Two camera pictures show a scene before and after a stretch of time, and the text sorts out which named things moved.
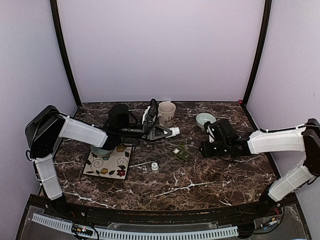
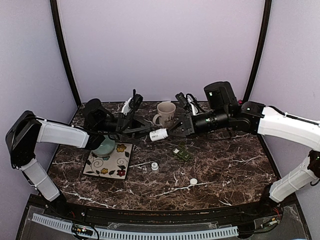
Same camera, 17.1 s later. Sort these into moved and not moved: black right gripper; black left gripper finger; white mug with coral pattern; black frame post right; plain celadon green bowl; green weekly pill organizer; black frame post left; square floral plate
Moved: black right gripper; black left gripper finger
Not moved: black frame post right; white mug with coral pattern; black frame post left; green weekly pill organizer; square floral plate; plain celadon green bowl
